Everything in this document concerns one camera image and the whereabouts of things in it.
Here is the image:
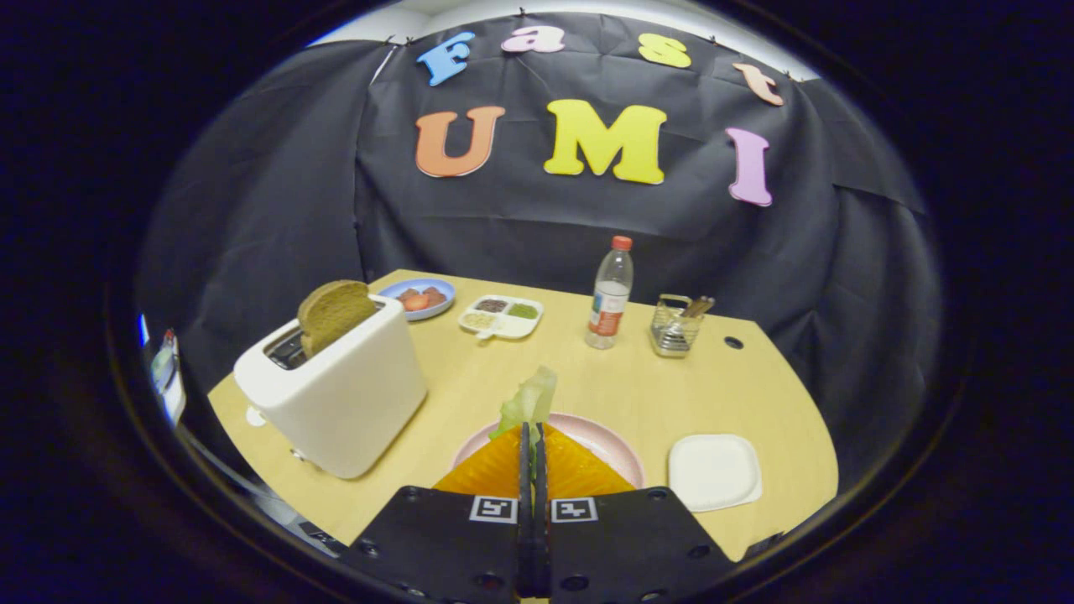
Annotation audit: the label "clear plastic water bottle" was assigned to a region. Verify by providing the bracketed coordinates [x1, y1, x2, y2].
[585, 236, 635, 351]

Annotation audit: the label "white object with coloured labels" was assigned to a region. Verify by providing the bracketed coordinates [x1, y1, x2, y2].
[138, 315, 187, 424]

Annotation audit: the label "metal mesh basket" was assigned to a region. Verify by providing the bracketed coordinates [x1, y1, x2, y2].
[650, 294, 706, 359]

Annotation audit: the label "white toaster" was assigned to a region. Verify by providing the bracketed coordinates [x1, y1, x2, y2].
[233, 295, 429, 480]

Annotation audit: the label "blue plate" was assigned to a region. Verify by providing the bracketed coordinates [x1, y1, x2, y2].
[377, 278, 456, 322]

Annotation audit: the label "green lettuce leaf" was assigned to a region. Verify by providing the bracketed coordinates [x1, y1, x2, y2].
[491, 365, 558, 450]

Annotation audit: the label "white divided tray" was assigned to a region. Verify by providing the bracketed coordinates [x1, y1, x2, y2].
[458, 294, 545, 341]

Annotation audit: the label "white square plate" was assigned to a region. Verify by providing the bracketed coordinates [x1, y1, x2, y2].
[668, 433, 764, 513]

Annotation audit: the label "brown bread slice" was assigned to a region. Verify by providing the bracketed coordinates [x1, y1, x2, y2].
[297, 279, 379, 359]

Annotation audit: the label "red meat slices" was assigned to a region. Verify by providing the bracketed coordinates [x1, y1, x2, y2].
[396, 286, 447, 312]

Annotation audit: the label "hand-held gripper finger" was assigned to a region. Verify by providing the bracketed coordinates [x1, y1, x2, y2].
[535, 424, 738, 604]
[342, 422, 538, 604]

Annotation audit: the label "pink plate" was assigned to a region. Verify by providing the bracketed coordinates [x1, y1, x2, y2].
[451, 412, 646, 490]

